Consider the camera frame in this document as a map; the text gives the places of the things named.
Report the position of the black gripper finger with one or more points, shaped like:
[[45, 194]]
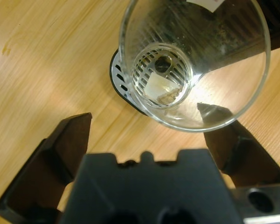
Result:
[[242, 158], [44, 163]]

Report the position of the clear drinking glass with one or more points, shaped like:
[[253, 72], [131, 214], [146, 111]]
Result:
[[224, 93]]

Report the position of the white capsule coffee machine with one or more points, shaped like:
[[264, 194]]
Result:
[[278, 35]]

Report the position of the metal drip tray grille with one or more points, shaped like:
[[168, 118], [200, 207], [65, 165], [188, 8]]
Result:
[[116, 80]]

